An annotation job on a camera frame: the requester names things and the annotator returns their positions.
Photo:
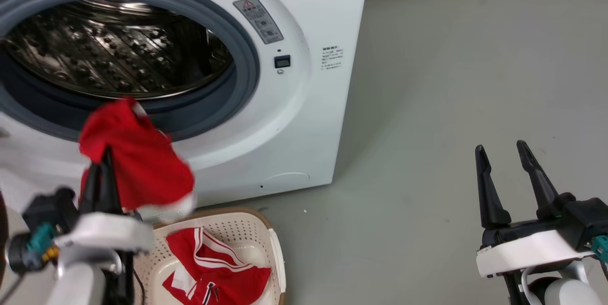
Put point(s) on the white front-load washing machine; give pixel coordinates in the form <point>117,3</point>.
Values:
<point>285,129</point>

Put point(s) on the round white filter cover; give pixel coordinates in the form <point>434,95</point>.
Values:
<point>285,182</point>

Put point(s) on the red jersey with white stripes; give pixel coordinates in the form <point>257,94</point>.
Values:
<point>213,276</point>

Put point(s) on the plain red garment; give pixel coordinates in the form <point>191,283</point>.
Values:
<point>142,162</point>

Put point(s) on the stainless steel washing machine drum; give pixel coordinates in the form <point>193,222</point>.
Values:
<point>114,48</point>

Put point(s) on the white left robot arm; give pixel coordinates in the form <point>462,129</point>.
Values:
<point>76,286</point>

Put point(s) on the black door latch socket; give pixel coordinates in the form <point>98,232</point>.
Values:
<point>282,61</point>

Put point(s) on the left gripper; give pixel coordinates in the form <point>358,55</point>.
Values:
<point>104,233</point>

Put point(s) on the grey rubber door gasket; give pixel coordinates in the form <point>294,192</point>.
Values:
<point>237,81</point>

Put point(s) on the grey warning sticker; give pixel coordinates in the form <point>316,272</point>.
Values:
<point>259,20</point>

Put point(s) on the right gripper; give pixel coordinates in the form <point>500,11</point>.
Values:
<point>522,248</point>

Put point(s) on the small printed text sticker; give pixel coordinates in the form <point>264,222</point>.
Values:
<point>332,59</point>

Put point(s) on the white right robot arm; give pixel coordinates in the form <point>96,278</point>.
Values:
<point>565,293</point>

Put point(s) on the cream perforated laundry basket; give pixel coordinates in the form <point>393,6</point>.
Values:
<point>247,233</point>

